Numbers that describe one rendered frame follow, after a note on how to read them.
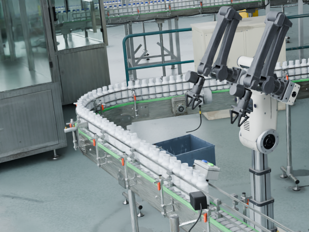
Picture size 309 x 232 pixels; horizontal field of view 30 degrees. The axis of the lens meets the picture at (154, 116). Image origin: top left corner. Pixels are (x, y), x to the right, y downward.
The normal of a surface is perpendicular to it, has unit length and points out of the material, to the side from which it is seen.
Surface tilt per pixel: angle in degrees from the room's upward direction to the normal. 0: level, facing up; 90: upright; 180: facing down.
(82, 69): 90
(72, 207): 0
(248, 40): 90
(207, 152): 90
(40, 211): 0
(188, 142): 90
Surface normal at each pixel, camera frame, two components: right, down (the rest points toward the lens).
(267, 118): 0.48, 0.39
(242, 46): 0.17, 0.27
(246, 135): -0.88, 0.21
